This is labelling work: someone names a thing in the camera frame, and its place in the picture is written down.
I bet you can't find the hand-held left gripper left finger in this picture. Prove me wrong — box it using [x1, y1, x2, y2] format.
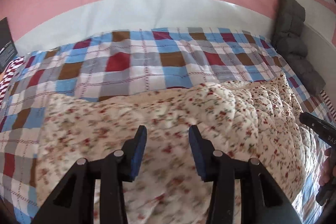
[31, 125, 147, 224]

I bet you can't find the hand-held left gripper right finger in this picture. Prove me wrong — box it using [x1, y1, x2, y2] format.
[189, 125, 302, 224]

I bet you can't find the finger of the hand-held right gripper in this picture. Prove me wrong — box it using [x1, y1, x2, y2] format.
[299, 112, 336, 147]

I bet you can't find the floral quilted blanket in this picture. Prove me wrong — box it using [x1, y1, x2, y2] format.
[34, 73, 319, 224]

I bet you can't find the person's right hand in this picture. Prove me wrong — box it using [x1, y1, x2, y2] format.
[319, 147, 336, 185]

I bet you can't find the dark grey pillow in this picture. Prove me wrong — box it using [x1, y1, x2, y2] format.
[276, 35, 326, 94]

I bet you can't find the plaid bed sheet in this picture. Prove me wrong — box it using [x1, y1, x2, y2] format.
[0, 27, 336, 224]

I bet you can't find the grey quilted cushion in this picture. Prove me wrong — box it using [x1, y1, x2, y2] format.
[272, 0, 306, 38]

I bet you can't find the black cardboard box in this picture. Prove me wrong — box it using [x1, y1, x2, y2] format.
[0, 17, 17, 73]

